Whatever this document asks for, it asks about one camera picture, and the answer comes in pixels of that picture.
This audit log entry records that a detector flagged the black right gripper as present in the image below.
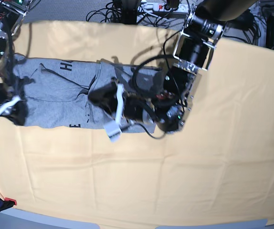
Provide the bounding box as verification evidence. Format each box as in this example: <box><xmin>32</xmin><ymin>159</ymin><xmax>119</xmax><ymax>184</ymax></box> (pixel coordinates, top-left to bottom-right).
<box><xmin>0</xmin><ymin>88</ymin><xmax>28</xmax><ymax>126</ymax></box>

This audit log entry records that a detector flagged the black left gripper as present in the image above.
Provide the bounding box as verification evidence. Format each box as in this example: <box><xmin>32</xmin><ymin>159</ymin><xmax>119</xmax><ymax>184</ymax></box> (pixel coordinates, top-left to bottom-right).
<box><xmin>88</xmin><ymin>82</ymin><xmax>156</xmax><ymax>124</ymax></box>

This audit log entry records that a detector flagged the grey t-shirt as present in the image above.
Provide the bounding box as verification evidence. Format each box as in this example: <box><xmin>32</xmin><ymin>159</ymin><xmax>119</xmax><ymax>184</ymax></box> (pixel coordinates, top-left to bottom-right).
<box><xmin>12</xmin><ymin>53</ymin><xmax>166</xmax><ymax>134</ymax></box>

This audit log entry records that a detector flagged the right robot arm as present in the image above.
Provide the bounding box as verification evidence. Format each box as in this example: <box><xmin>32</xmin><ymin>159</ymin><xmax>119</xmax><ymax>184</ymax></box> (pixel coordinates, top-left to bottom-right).
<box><xmin>0</xmin><ymin>0</ymin><xmax>37</xmax><ymax>126</ymax></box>

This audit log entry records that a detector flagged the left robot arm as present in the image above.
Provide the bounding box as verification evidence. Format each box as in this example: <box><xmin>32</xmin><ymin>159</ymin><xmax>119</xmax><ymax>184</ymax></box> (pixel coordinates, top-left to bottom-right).
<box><xmin>88</xmin><ymin>0</ymin><xmax>253</xmax><ymax>141</ymax></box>

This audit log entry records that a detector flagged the white power strip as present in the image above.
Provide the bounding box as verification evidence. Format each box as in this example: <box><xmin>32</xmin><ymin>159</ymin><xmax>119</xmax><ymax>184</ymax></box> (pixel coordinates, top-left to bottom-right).
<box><xmin>139</xmin><ymin>1</ymin><xmax>193</xmax><ymax>15</ymax></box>

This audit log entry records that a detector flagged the yellow table cloth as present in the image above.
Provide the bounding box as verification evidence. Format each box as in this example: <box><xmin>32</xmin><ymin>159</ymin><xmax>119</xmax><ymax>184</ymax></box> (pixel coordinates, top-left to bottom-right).
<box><xmin>0</xmin><ymin>20</ymin><xmax>274</xmax><ymax>229</ymax></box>

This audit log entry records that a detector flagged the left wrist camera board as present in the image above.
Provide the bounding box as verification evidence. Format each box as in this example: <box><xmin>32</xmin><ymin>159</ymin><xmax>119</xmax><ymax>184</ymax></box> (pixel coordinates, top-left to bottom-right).
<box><xmin>104</xmin><ymin>120</ymin><xmax>122</xmax><ymax>142</ymax></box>

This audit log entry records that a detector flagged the black centre post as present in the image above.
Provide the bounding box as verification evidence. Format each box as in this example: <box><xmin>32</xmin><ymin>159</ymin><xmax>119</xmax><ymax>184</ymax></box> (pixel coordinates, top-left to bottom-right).
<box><xmin>121</xmin><ymin>0</ymin><xmax>139</xmax><ymax>25</ymax></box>

